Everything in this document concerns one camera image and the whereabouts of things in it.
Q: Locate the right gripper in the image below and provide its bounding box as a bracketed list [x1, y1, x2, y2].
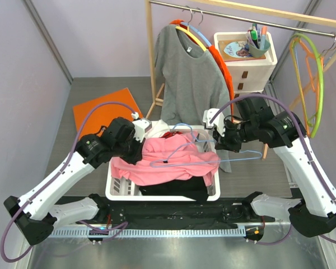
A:
[213, 118, 257, 153]

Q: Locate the light blue wire hanger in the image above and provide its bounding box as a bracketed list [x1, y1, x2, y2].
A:
[149, 123, 263, 169]

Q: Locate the pink t shirt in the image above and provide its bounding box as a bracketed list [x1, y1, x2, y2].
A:
[110, 131, 220, 186]

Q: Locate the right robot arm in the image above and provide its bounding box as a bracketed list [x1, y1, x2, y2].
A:
[203, 93, 336, 238]

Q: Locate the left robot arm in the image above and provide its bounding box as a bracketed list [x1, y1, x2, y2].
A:
[4, 117, 152, 246]

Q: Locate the orange plastic hanger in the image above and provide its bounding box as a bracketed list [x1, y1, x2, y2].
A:
[289, 34, 324, 138]

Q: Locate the yellow hanger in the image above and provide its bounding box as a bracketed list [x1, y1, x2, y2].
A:
[175, 25, 207, 52]

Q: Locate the white laundry basket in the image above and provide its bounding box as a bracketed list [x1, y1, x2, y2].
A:
[105, 124, 221, 201]

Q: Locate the white garment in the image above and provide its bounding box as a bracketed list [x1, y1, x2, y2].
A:
[146, 119, 170, 139]

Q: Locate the red printed garment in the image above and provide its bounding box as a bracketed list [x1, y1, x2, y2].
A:
[161, 131, 183, 139]

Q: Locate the black garment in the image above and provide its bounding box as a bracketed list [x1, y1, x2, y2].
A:
[139, 177, 209, 202]

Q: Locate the grey sweatshirt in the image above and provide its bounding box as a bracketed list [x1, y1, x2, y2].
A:
[153, 24, 232, 173]

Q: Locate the white drawer unit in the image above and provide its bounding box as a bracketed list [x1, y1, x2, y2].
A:
[213, 31, 277, 97]

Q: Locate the picture card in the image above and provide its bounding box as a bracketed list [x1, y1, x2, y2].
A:
[218, 39, 266, 62]

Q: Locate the green pen cup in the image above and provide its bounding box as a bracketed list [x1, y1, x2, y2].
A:
[245, 32, 271, 58]

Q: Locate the wooden clothes rack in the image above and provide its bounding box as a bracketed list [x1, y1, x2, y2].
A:
[144, 0, 336, 160]

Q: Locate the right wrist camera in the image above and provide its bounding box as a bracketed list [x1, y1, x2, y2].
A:
[202, 108, 226, 137]

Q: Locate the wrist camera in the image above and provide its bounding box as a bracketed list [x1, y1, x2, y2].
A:
[131, 112, 152, 142]
[202, 108, 226, 137]

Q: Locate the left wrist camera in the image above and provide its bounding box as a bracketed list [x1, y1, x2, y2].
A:
[131, 112, 152, 142]

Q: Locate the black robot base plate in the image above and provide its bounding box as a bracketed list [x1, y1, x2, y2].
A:
[55, 193, 276, 229]

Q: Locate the slotted cable duct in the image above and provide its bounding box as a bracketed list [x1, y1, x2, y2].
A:
[49, 226, 246, 239]

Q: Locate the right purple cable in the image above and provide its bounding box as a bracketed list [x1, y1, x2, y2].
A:
[209, 93, 336, 245]

